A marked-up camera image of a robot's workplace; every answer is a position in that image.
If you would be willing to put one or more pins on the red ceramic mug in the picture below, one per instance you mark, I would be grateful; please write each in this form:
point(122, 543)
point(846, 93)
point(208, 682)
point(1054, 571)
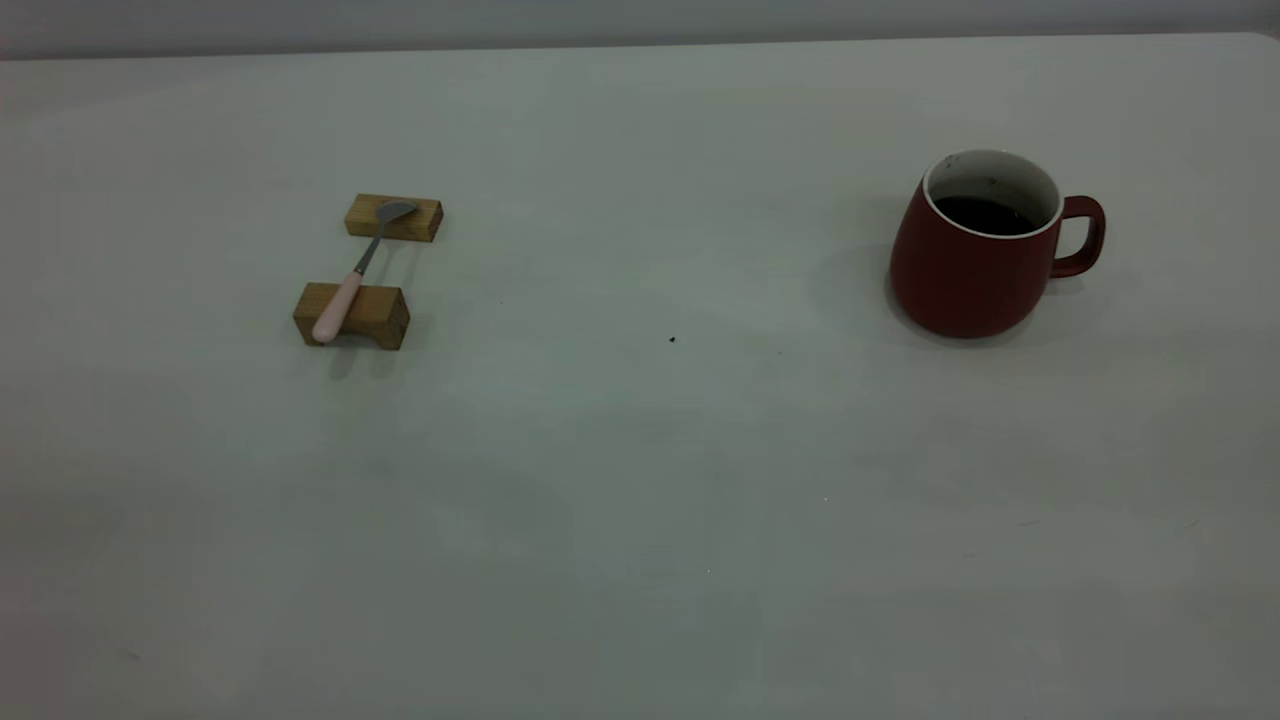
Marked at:
point(960, 285)

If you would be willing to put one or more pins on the dark coffee liquid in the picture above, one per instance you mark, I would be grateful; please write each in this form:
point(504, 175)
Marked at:
point(985, 215)

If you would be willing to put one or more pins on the flat rectangular wooden block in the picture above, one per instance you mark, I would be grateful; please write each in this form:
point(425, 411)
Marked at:
point(422, 226)

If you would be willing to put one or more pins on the arched wooden block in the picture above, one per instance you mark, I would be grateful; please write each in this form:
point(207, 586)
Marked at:
point(386, 316)

